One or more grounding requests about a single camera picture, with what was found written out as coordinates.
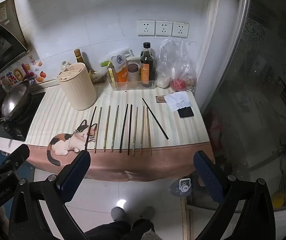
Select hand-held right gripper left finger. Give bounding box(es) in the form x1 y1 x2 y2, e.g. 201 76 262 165
8 150 91 240

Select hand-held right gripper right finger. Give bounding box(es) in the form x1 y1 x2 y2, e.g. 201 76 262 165
193 150 276 240

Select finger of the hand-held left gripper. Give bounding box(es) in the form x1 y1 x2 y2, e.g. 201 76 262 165
0 144 31 180

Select row of chopsticks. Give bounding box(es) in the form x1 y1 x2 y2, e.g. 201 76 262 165
85 97 169 156

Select cream ribbed utensil holder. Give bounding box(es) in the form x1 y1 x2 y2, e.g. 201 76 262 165
57 62 97 111

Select blue and white floor item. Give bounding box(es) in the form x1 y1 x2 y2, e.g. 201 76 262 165
170 177 192 197

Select black stove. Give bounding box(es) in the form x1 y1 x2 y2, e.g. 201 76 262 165
0 91 46 142

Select steel wok lid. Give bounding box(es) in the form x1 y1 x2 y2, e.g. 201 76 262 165
0 74 36 122

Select person's left foot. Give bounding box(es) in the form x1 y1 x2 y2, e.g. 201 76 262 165
111 206 127 222

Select person's foot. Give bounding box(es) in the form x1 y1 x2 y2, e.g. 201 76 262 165
140 206 156 221
111 206 127 222

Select black phone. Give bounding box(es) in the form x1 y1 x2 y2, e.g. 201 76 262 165
178 107 195 119

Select person's right foot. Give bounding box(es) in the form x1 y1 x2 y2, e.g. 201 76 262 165
140 206 156 221

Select person's legs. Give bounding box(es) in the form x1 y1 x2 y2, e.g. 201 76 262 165
84 218 156 240

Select white paper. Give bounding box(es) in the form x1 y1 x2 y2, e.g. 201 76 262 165
163 91 193 112

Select plastic bag with tomato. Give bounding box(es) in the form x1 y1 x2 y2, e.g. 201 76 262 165
170 59 198 93

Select patterned glass door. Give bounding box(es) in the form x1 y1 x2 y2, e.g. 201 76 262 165
200 0 286 214

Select clear plastic organizer tray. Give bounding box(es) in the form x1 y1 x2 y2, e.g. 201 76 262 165
108 66 158 91

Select range hood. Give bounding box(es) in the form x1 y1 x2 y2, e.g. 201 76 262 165
0 0 32 80

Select wooden cap oil bottle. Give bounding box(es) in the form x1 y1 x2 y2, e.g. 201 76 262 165
74 49 86 64

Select orange and white seasoning packet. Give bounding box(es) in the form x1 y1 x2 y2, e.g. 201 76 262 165
111 54 129 83

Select brown lid jar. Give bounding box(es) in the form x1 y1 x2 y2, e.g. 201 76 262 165
127 63 140 83

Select clear plastic bag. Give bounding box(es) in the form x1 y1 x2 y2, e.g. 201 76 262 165
156 38 184 88

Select dark soy sauce bottle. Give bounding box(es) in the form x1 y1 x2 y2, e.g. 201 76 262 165
140 42 156 88

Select fruit wall stickers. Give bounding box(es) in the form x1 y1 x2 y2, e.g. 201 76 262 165
0 55 47 91

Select white wall socket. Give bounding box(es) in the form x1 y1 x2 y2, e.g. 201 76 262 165
155 20 173 37
172 22 190 38
137 20 156 37

